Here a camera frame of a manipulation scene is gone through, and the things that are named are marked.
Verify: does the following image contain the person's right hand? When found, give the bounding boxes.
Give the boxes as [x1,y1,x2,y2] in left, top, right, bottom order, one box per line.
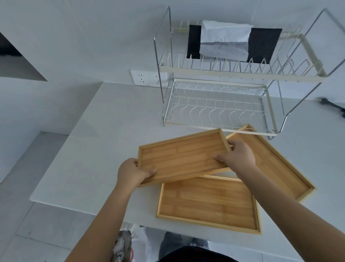
[214,139,257,176]

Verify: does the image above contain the person's left hand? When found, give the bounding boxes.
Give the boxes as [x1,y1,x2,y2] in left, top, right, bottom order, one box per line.
[116,158,158,193]

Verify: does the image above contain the light wooden tray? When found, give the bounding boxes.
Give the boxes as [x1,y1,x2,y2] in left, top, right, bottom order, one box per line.
[156,175,263,235]
[137,128,234,188]
[226,123,316,202]

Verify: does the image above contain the white wire dish rack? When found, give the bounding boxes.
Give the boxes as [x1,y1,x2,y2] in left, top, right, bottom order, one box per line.
[153,6,345,140]

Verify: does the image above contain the person's right forearm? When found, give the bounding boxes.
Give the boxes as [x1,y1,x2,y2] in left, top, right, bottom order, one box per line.
[235,163,345,262]

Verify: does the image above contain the person's left forearm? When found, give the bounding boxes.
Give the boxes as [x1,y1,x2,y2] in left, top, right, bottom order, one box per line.
[64,183,141,262]

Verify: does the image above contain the white table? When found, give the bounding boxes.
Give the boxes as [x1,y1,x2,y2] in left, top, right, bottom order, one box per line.
[29,82,345,256]

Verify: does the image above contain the white plastic trash bag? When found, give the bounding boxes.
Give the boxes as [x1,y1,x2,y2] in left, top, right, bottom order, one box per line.
[112,224,149,262]

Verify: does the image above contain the grey jeans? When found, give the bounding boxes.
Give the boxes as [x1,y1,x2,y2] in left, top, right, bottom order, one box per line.
[158,231,210,259]

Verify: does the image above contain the black shirt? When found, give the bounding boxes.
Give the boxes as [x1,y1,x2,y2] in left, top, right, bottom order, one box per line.
[159,245,239,262]

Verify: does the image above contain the black ribbed cloth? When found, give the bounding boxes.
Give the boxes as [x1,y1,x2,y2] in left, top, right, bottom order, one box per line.
[186,24,283,65]

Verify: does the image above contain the white folded cloth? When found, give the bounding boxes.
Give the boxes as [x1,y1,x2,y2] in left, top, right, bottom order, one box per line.
[199,20,254,63]

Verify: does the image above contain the white wall socket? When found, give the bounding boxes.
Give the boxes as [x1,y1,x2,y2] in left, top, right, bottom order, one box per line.
[130,69,169,87]

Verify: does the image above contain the black handle tool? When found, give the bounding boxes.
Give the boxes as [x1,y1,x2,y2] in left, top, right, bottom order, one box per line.
[321,97,345,118]

